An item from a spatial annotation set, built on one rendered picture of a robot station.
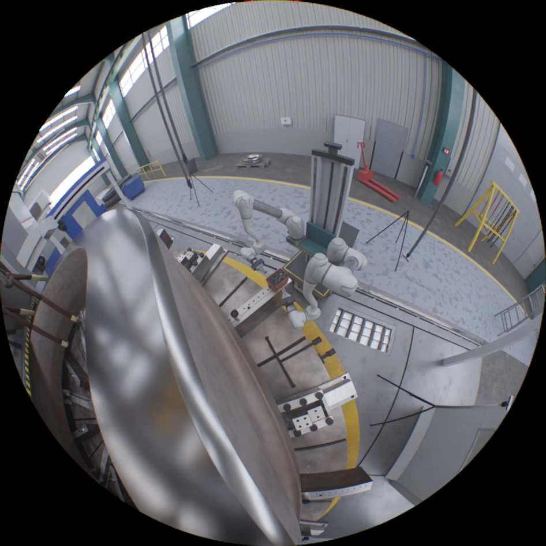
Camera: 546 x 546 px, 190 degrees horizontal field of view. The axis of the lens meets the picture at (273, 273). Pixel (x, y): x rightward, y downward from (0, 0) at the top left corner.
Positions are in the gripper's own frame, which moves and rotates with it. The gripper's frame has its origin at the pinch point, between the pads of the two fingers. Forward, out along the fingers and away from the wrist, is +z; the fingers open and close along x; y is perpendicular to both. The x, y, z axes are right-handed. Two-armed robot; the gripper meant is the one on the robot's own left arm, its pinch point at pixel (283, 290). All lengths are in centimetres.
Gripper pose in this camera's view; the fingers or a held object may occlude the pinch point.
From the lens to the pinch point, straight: 149.7
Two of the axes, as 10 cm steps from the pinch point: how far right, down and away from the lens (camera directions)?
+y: 1.0, 5.4, 8.4
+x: 9.4, -3.2, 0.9
